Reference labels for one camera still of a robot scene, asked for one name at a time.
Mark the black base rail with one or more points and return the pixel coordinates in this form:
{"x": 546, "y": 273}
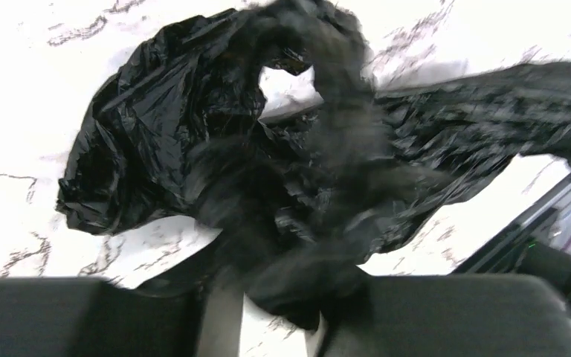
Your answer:
{"x": 504, "y": 252}

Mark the black plastic trash bag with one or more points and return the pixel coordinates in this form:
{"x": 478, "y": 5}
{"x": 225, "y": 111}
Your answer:
{"x": 258, "y": 122}

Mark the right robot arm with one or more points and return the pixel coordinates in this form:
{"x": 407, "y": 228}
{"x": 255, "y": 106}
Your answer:
{"x": 550, "y": 264}

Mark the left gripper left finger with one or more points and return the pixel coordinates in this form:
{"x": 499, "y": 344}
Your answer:
{"x": 91, "y": 317}

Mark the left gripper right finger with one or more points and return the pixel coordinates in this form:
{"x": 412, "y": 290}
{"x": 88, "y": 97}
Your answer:
{"x": 470, "y": 315}

